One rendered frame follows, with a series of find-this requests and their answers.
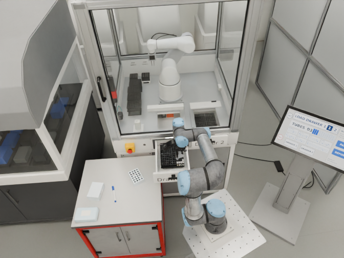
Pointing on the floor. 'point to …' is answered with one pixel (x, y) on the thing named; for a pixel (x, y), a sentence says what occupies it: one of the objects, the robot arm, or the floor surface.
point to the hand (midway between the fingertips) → (176, 156)
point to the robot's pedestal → (220, 238)
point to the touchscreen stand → (284, 202)
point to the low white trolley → (123, 210)
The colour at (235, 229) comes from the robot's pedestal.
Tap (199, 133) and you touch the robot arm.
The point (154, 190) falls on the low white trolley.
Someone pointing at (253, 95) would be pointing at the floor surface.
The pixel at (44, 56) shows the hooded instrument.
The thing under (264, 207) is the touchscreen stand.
